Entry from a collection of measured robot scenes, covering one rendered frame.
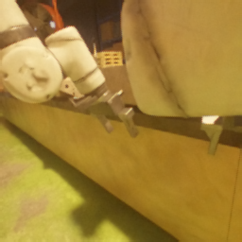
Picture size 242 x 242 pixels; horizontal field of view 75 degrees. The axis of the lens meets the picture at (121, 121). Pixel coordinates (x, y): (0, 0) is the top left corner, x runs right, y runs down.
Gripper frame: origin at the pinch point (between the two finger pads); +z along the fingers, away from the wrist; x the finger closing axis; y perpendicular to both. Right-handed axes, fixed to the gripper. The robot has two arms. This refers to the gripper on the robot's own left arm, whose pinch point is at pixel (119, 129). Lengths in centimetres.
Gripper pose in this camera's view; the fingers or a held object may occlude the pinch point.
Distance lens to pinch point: 56.4
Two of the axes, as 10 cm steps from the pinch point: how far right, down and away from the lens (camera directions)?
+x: -6.5, -0.5, 7.5
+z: 4.6, 7.6, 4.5
